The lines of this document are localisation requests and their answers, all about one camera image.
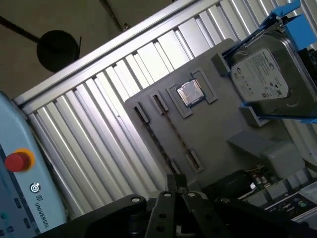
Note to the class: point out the silver CPU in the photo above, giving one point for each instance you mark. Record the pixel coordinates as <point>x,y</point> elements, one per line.
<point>189,92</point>

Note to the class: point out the blue disk carrier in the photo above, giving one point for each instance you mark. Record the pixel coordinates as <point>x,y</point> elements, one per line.
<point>301,32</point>

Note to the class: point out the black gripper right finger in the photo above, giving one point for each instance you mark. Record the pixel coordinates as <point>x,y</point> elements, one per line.
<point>198,215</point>

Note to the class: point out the silver hard disk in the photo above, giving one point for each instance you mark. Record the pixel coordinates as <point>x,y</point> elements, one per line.
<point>262,74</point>

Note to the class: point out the grey parts rack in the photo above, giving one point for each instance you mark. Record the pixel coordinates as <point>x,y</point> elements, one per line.
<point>210,138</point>

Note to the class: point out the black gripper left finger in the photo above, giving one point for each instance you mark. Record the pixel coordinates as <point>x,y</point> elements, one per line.
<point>161,215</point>

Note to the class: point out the red stop button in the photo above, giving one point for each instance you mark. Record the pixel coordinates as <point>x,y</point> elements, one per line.
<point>16,162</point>

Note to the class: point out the pale blue teach pendant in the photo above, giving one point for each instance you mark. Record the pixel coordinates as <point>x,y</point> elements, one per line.
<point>24,129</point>

